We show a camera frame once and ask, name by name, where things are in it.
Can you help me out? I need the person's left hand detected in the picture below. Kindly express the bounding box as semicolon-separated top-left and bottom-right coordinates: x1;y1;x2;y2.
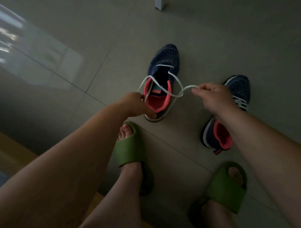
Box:
115;91;157;120

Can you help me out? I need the blue knit sneaker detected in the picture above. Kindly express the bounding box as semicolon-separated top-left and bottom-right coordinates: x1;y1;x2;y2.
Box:
200;75;251;155
143;44;180;123

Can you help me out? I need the person's left forearm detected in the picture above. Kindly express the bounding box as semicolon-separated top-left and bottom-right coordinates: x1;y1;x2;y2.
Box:
0;103;130;228

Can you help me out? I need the person's right forearm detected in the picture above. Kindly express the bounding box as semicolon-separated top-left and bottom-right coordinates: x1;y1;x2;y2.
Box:
216;107;301;228

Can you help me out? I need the person's right hand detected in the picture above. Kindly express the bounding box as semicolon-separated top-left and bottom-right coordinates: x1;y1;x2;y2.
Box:
191;82;238;120

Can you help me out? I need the white shoelace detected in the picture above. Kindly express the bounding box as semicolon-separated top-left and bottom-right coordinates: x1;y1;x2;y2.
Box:
233;95;249;111
137;64;200;121

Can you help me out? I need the person's right leg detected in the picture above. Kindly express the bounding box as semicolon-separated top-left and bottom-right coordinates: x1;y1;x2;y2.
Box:
201;167;244;228

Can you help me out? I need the person's leg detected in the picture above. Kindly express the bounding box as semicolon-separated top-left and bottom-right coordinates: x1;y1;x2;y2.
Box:
201;167;244;228
79;124;143;228

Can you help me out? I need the green foam slipper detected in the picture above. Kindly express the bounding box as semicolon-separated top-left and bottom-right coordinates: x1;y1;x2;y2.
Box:
189;161;248;227
112;121;155;196

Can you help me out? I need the person's left leg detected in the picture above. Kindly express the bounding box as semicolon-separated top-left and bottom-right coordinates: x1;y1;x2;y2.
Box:
79;124;143;228

